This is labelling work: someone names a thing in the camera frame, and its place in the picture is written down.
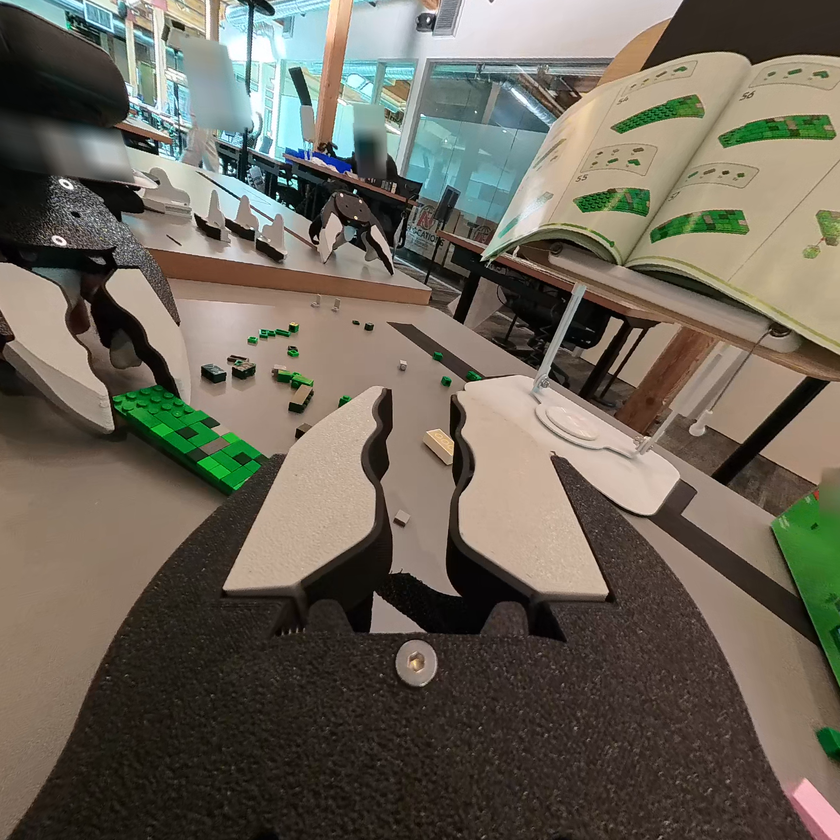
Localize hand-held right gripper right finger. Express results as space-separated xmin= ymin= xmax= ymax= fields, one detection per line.
xmin=446 ymin=394 xmax=611 ymax=610

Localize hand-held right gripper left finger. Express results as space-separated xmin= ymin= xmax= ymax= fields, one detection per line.
xmin=222 ymin=385 xmax=395 ymax=601

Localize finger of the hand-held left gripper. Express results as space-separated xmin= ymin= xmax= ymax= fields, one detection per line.
xmin=0 ymin=262 xmax=118 ymax=435
xmin=92 ymin=266 xmax=193 ymax=401

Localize green brick plate assembly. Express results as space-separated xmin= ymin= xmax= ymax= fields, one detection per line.
xmin=112 ymin=385 xmax=269 ymax=496

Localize wooden-top background desk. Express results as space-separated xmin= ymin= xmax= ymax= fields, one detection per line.
xmin=436 ymin=228 xmax=667 ymax=395

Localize white plate with metal clamp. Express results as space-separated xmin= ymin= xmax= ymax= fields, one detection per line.
xmin=131 ymin=167 xmax=194 ymax=219

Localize white book stand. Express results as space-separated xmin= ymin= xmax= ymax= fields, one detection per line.
xmin=456 ymin=20 xmax=840 ymax=517

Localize scattered green toy bricks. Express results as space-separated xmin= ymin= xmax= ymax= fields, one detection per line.
xmin=200 ymin=318 xmax=484 ymax=439

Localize wood-edged grey table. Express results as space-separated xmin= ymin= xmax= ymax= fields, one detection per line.
xmin=115 ymin=147 xmax=433 ymax=306

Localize black tape strip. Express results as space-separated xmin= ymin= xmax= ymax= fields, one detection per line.
xmin=387 ymin=320 xmax=821 ymax=647

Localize black office chair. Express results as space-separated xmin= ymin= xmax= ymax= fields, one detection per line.
xmin=492 ymin=287 xmax=613 ymax=358

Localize spare hand-held gripper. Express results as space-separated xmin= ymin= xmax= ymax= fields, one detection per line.
xmin=308 ymin=192 xmax=396 ymax=277

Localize printed banner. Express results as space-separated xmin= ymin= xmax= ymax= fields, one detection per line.
xmin=402 ymin=202 xmax=448 ymax=252

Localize green toy box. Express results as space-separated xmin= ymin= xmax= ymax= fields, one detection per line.
xmin=771 ymin=489 xmax=840 ymax=690

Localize wooden pillar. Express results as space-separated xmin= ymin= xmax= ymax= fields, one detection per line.
xmin=314 ymin=0 xmax=355 ymax=152

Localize brick instruction booklet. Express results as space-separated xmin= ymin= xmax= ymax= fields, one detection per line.
xmin=482 ymin=52 xmax=840 ymax=352

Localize pink block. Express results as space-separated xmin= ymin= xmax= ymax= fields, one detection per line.
xmin=789 ymin=777 xmax=840 ymax=840

